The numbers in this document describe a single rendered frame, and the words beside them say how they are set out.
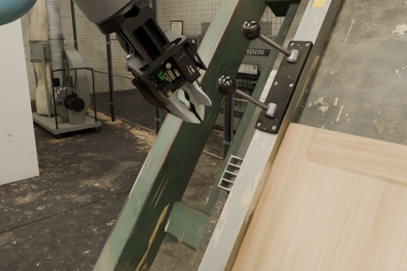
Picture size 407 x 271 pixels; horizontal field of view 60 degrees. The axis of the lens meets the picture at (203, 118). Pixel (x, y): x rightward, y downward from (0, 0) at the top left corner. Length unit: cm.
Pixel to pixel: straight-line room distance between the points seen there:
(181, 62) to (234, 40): 49
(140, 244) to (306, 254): 38
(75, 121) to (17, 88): 172
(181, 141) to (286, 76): 28
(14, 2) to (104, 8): 19
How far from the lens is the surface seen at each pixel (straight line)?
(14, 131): 404
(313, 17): 79
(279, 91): 70
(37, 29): 612
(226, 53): 89
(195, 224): 80
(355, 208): 61
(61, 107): 561
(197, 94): 51
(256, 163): 67
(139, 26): 40
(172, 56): 42
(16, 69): 395
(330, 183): 63
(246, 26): 68
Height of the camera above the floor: 152
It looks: 14 degrees down
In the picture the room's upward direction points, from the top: straight up
